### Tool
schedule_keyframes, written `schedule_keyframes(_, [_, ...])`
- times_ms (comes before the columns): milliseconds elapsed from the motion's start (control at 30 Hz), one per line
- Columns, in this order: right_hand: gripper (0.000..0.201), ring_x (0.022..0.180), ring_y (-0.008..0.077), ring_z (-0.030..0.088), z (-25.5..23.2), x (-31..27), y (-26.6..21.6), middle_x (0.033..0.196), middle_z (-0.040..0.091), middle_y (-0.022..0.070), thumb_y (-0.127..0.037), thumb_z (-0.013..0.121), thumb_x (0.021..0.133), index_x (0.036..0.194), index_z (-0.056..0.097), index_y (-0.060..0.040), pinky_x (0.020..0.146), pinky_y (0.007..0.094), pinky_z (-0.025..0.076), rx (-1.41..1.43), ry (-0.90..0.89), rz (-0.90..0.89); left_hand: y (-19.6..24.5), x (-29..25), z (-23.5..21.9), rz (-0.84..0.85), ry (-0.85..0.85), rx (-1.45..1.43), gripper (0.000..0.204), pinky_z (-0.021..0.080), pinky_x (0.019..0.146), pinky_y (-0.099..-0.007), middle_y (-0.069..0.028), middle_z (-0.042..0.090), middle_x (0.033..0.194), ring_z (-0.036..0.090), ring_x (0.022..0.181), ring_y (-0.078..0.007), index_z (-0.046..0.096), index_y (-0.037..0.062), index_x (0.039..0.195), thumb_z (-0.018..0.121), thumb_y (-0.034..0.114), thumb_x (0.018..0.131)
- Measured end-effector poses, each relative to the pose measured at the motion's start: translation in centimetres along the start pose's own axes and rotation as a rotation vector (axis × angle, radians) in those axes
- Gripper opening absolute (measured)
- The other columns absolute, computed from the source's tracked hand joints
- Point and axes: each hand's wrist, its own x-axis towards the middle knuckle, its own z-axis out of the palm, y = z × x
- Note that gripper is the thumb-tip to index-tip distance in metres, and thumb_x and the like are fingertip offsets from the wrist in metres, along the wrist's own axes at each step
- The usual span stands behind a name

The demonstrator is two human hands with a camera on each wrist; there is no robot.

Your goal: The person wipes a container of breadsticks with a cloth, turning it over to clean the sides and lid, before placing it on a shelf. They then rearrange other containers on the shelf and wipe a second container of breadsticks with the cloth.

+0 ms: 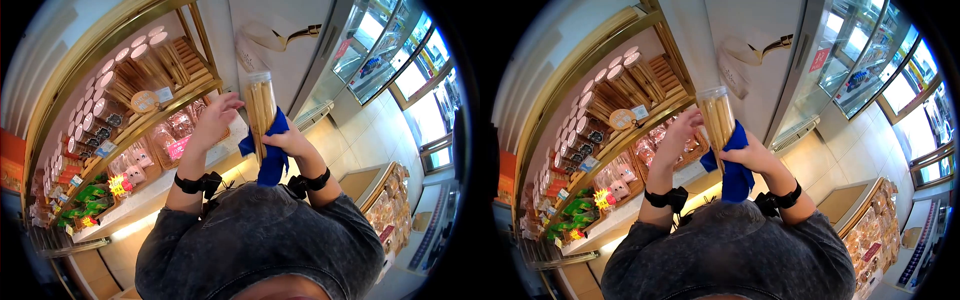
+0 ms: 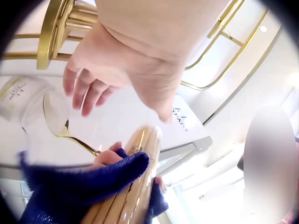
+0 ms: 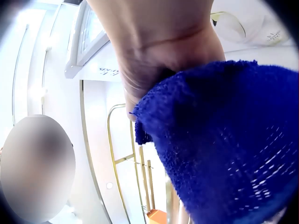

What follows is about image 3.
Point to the blue knitted cloth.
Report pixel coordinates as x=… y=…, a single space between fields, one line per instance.
x=222 y=140

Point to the gold metal rack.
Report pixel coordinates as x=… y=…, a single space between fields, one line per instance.
x=140 y=168

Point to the person's right hand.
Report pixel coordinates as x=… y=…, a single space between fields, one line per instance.
x=161 y=46

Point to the white framed ceiling panel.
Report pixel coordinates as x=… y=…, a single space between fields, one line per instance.
x=86 y=39

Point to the white poster with flower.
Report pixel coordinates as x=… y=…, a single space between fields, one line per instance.
x=247 y=25

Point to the person's right thumb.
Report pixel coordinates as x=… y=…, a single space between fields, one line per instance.
x=131 y=102

